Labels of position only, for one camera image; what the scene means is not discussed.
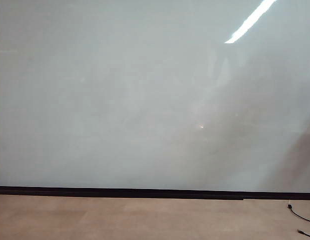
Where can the white whiteboard with black frame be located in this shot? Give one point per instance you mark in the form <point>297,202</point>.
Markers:
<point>119,100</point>

